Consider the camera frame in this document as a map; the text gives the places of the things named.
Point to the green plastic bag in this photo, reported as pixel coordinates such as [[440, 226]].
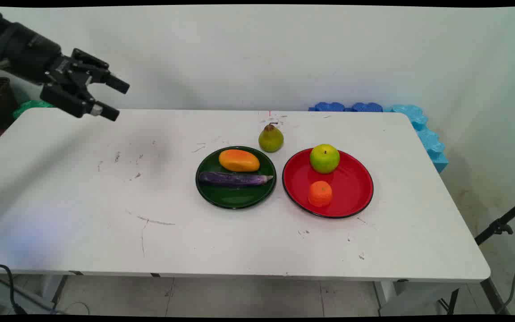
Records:
[[31, 106]]

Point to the red plate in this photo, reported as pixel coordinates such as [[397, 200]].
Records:
[[351, 188]]

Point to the orange tangerine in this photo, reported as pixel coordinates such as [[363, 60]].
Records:
[[320, 194]]

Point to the green apple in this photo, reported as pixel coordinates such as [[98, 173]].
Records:
[[324, 158]]

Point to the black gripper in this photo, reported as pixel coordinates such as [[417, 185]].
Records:
[[34, 53]]

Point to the yellow orange mango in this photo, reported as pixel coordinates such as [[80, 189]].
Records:
[[238, 161]]

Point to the light blue foam piece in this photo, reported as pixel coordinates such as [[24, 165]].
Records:
[[427, 138]]

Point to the black tripod stand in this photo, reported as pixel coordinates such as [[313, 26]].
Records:
[[501, 226]]

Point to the white table leg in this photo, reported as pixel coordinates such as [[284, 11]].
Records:
[[389, 295], [54, 290]]

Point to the green pear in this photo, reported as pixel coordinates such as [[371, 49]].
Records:
[[271, 139]]

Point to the dark green plate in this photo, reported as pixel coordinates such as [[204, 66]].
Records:
[[235, 197]]

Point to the purple eggplant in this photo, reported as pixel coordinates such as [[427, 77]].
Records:
[[233, 179]]

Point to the dark blue foam piece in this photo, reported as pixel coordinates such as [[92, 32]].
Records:
[[344, 107]]

